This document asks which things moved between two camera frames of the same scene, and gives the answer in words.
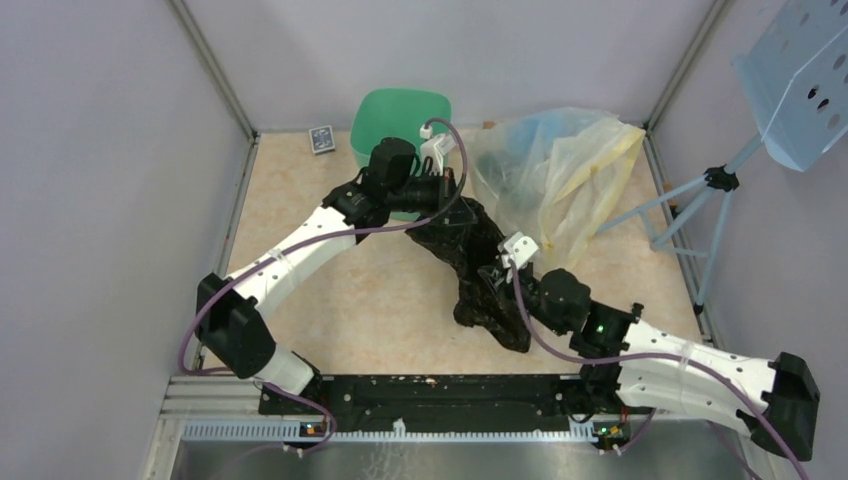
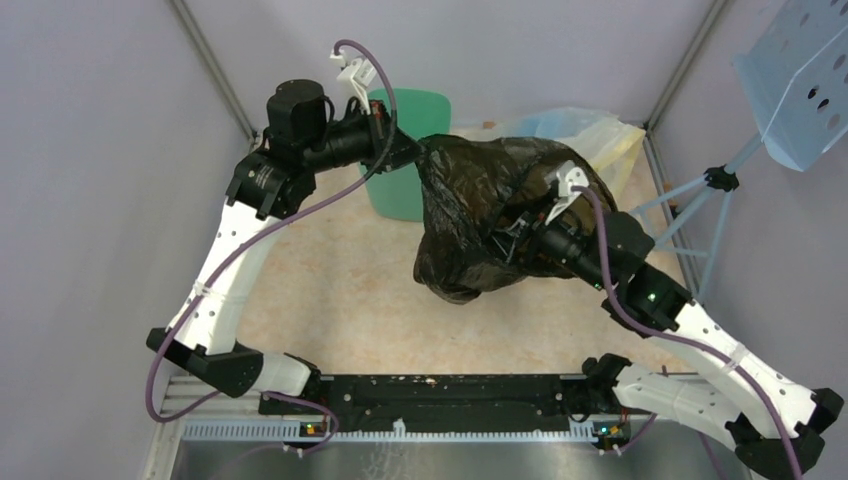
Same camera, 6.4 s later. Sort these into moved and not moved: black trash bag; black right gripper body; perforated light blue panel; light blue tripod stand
Moved: black right gripper body; black trash bag
Not moved: perforated light blue panel; light blue tripod stand
